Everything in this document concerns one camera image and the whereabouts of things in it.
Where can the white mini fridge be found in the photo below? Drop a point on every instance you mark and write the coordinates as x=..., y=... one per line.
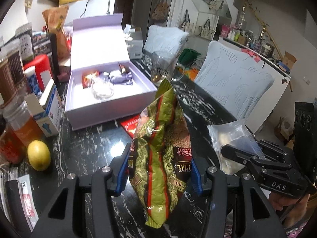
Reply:
x=88, y=8

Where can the glass mug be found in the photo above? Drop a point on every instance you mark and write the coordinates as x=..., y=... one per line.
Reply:
x=163, y=66

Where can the yellow lemon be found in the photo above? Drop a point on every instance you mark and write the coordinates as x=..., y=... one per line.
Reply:
x=39, y=155

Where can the red plastic container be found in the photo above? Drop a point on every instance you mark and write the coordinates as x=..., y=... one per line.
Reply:
x=42, y=70

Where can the blue white medicine box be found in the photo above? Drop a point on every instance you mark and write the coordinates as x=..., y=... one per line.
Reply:
x=47, y=110

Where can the red seasoning packet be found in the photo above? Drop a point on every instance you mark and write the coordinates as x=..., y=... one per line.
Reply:
x=129, y=124

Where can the amber liquid jar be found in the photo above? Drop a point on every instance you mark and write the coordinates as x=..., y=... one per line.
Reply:
x=22, y=122

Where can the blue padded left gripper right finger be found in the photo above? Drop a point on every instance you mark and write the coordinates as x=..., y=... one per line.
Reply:
x=199, y=178

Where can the red gold snack packet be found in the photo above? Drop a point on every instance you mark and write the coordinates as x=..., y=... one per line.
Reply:
x=88, y=79

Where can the white lavender gift box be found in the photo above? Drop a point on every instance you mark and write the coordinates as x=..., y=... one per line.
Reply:
x=98, y=44

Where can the lavender satin pouch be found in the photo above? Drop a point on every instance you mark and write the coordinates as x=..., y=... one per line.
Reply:
x=122, y=76

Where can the brown hanging tote bag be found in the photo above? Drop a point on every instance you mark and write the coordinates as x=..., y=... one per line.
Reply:
x=160, y=13

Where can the brown paper snack bag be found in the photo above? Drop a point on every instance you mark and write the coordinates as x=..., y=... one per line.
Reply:
x=54, y=19

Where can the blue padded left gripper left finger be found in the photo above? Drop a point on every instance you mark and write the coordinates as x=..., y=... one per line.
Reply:
x=119, y=167

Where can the clear zip bag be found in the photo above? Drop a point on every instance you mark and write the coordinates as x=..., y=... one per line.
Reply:
x=237, y=135

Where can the green gold snack bag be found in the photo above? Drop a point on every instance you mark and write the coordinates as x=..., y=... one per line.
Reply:
x=160, y=158

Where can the person's right hand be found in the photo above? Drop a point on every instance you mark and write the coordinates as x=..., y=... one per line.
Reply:
x=278, y=202

